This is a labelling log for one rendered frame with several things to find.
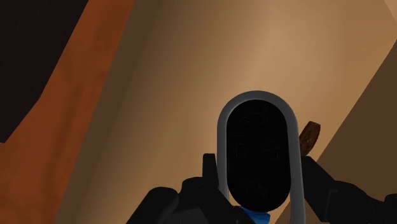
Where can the black grey-rimmed remote control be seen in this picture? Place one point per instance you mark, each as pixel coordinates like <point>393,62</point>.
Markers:
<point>257,155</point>

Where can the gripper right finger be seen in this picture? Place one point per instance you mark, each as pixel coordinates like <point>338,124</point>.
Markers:
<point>338,198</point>

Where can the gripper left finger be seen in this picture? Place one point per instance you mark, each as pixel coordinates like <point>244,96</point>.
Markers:
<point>192,198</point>

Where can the brown wooden stick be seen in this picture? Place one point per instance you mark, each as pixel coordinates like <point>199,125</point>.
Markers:
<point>309,138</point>

